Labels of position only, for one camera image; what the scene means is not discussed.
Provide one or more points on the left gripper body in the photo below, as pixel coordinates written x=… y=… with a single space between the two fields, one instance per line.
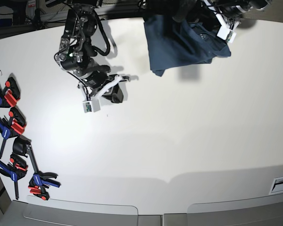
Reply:
x=226 y=20

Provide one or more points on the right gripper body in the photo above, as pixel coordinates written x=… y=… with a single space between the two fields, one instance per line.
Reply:
x=106 y=86

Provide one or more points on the dark blue T-shirt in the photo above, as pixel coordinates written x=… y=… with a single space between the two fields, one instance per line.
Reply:
x=172 y=44

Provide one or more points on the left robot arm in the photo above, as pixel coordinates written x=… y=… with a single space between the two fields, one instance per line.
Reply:
x=229 y=12

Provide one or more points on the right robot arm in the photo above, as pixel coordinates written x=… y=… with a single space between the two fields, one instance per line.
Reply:
x=76 y=53

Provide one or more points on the blue red bar clamp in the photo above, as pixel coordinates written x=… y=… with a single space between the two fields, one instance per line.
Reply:
x=13 y=127
x=15 y=170
x=10 y=95

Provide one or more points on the top blue red bar clamp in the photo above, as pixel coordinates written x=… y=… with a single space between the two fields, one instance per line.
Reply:
x=10 y=95

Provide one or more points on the long black bar clamp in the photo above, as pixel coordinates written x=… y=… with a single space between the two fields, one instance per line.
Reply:
x=40 y=181

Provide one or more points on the white label slot plate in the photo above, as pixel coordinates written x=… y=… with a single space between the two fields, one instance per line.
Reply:
x=277 y=186

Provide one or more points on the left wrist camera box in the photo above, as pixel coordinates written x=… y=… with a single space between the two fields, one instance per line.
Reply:
x=226 y=34

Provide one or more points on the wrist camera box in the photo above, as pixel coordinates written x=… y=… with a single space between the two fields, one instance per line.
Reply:
x=92 y=105
x=226 y=34

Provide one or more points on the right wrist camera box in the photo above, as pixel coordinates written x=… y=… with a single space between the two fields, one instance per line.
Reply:
x=92 y=105

